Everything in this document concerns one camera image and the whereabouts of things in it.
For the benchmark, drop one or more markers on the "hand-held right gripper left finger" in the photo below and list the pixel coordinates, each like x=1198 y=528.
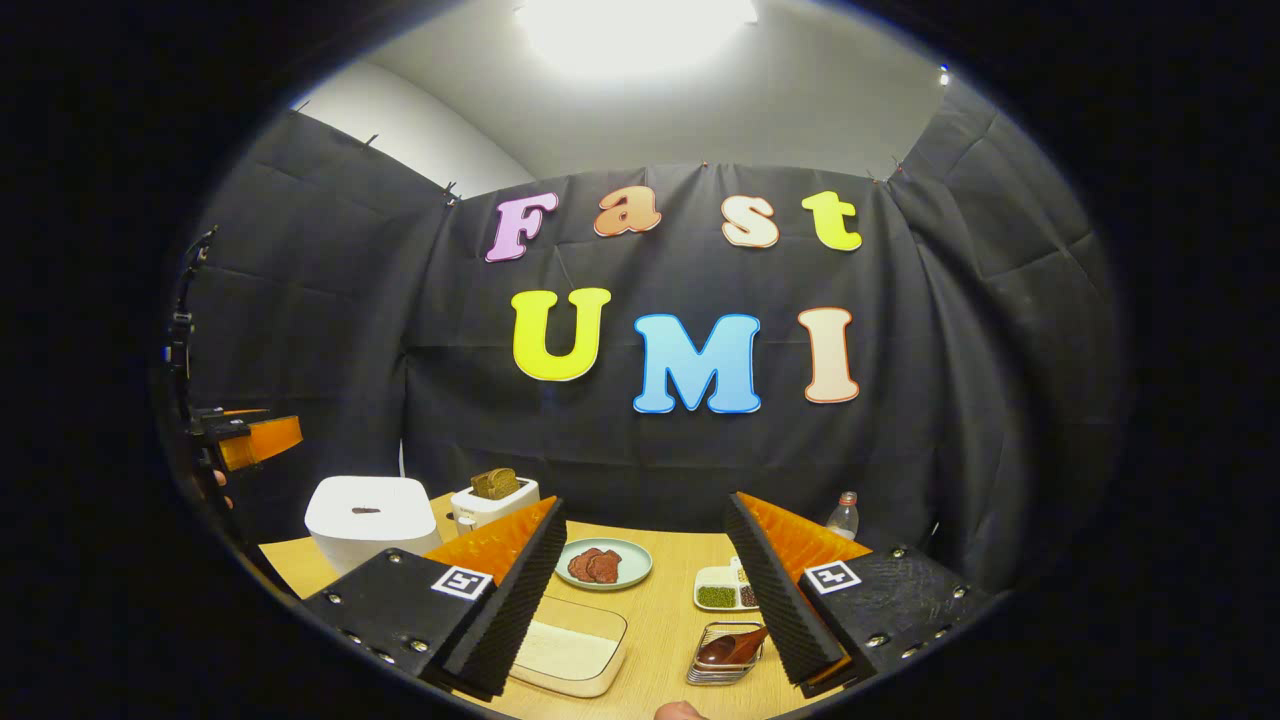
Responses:
x=520 y=590

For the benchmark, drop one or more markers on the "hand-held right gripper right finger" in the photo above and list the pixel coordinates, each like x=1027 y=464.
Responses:
x=770 y=600

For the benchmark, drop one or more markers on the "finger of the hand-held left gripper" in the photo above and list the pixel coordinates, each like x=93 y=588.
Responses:
x=232 y=413
x=262 y=443

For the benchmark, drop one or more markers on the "brown wooden spoon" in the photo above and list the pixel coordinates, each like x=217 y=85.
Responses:
x=730 y=650

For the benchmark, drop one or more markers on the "clear box of rice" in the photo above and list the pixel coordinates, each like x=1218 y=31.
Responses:
x=570 y=650

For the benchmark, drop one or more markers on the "white rice cooker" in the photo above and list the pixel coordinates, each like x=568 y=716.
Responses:
x=370 y=525

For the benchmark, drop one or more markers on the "white divided bean dish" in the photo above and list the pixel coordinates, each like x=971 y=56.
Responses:
x=715 y=597

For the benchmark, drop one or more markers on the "red meat slice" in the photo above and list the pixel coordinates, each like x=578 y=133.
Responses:
x=606 y=568
x=580 y=567

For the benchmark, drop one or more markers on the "white toaster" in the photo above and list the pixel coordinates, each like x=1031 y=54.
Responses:
x=485 y=510

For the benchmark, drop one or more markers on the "brown bread slice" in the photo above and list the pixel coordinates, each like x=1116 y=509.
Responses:
x=495 y=484

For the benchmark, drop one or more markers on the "clear water bottle red label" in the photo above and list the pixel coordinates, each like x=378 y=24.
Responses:
x=842 y=518

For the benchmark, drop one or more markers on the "pale green plate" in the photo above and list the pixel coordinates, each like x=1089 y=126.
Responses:
x=635 y=560

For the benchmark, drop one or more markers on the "black backdrop cloth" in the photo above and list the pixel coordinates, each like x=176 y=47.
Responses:
x=950 y=350

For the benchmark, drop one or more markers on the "bright ceiling light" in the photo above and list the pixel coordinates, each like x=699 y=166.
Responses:
x=635 y=30

